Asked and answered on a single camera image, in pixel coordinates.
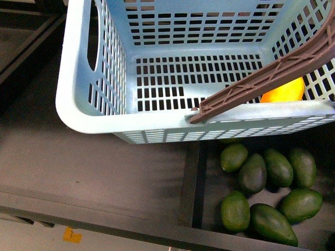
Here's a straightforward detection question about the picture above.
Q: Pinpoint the light blue plastic basket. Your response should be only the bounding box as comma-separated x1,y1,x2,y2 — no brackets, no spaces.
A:
55,1,334,144

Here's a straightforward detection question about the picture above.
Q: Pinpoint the yellow mango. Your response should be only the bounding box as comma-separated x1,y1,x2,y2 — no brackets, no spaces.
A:
260,77,305,103

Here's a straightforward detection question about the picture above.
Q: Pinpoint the brown basket handle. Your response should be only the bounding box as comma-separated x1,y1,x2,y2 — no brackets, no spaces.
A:
189,1,334,124

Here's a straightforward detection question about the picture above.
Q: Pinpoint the green avocado upper left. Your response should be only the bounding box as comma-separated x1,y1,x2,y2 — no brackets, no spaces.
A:
220,143,248,173

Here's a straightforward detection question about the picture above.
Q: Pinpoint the dark green avocado middle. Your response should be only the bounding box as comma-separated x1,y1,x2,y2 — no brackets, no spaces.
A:
238,153,267,195

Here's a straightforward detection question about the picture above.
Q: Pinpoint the dark green avocado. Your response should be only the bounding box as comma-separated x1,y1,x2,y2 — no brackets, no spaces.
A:
250,203,298,247
238,153,267,195

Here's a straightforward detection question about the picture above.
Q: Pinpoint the green avocado lower left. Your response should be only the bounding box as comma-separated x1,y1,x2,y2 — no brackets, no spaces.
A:
220,191,250,233

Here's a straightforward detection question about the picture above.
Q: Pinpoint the green avocado upper centre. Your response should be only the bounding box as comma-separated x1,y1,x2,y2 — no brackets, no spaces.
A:
263,148,294,188

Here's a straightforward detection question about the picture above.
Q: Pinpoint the dark green avocado bottom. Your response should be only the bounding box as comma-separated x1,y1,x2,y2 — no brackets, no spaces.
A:
250,203,298,247

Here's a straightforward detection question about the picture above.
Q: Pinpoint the green avocado upper right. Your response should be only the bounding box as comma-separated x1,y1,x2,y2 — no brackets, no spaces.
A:
288,147,317,188

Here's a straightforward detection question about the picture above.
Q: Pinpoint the green avocado lower right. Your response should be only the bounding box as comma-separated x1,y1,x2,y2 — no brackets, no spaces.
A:
279,188,323,224

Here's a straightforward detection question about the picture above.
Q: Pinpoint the yellow floor marker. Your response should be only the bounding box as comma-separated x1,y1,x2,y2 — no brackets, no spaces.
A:
63,226,82,244

